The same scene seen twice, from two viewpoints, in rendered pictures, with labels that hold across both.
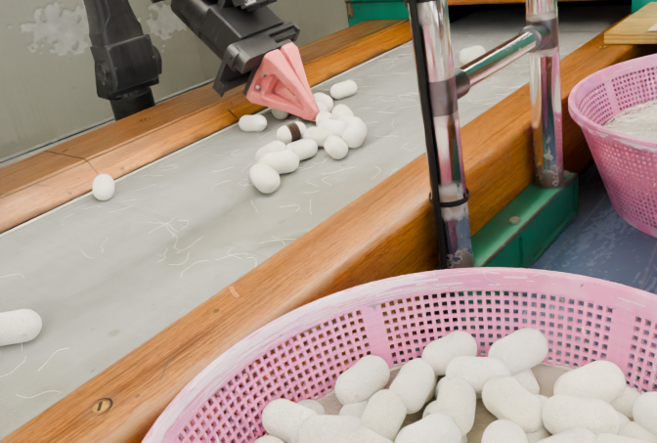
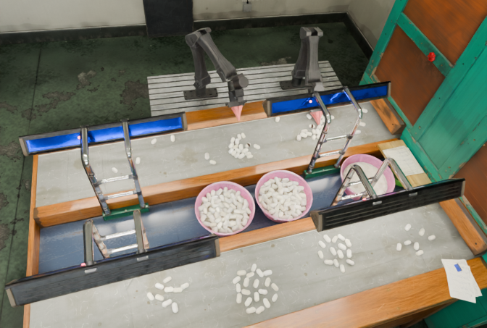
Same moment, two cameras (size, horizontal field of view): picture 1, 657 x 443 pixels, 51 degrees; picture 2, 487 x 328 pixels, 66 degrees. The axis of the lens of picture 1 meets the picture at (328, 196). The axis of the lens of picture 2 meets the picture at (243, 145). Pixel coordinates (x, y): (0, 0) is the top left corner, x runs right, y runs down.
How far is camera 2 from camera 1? 148 cm
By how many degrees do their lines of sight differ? 33
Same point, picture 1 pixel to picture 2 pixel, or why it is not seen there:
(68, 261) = (266, 135)
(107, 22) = (299, 66)
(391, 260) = (300, 167)
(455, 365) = (293, 185)
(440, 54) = (315, 155)
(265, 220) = (293, 147)
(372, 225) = (301, 163)
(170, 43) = not seen: outside the picture
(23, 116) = not seen: outside the picture
